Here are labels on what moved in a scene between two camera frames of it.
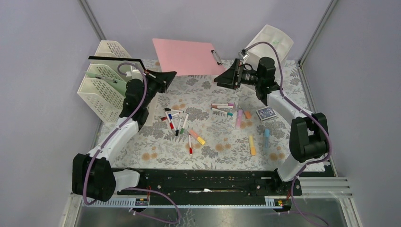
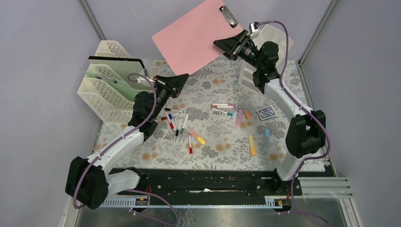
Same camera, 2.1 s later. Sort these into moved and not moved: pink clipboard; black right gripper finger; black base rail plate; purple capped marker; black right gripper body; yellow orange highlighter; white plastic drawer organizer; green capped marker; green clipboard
Moved: black right gripper finger; pink clipboard; black right gripper body
Not moved: white plastic drawer organizer; yellow orange highlighter; purple capped marker; green clipboard; black base rail plate; green capped marker
